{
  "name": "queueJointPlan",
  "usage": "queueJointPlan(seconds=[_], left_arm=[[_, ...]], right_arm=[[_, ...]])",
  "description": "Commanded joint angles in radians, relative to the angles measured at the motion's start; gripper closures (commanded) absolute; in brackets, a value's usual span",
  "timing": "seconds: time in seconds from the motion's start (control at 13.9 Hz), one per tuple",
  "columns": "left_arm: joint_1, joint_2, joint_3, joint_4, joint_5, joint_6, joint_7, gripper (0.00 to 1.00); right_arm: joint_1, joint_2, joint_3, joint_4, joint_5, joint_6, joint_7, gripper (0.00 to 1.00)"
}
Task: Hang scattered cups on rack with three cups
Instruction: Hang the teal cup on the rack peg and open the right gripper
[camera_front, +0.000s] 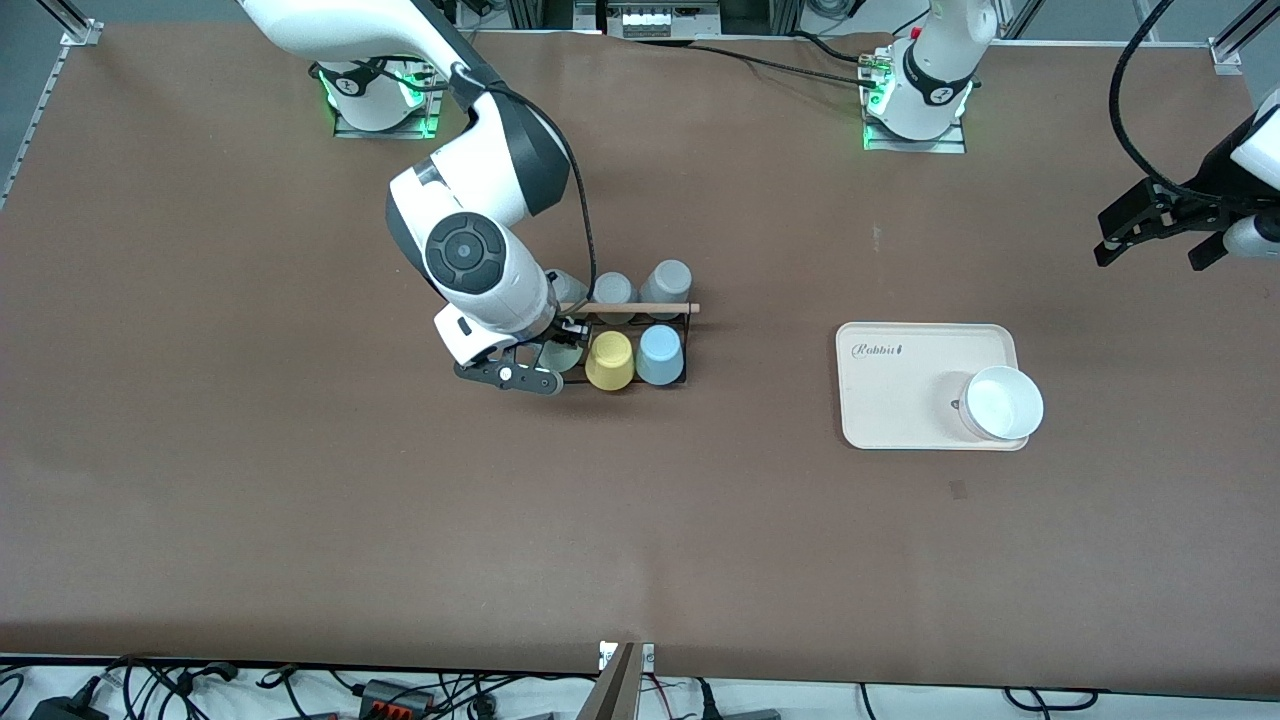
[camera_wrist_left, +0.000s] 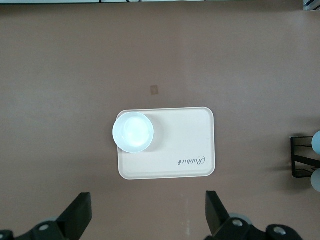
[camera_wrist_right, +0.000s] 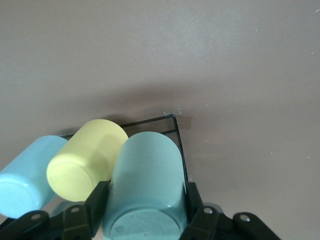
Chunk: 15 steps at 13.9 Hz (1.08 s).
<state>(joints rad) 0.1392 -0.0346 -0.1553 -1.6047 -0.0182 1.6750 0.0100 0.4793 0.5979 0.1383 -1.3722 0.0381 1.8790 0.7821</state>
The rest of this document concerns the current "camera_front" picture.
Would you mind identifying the light blue cup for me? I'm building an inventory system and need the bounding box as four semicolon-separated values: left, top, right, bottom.
636;325;686;387

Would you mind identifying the yellow cup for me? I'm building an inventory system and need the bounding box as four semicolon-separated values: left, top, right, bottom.
585;331;635;392

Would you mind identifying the white bowl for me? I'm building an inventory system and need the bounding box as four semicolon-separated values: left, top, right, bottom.
957;365;1045;442

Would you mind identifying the beige rabbit tray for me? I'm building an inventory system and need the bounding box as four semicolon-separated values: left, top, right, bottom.
835;321;1031;452

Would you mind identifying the black box with red terminals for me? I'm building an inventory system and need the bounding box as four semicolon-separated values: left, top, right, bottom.
358;678;438;720

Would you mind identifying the white power strip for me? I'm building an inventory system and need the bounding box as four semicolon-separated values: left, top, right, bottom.
608;0;721;39

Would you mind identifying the black power adapter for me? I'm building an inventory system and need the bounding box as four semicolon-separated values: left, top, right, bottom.
28;695;111;720

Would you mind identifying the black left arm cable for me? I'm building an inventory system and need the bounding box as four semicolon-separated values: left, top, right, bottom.
1108;0;1280;211

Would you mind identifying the black wire cup rack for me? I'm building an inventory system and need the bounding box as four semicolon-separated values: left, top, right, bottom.
548;298;701;389

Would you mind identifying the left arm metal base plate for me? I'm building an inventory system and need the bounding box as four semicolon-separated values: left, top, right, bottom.
862;48;969;155

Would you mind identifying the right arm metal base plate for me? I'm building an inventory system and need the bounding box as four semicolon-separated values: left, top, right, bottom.
332;28;446;140

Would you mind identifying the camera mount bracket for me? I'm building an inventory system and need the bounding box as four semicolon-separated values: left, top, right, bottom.
578;640;656;720

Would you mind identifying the black table cable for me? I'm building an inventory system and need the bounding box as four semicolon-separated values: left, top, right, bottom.
640;38;881;89
790;30;871;65

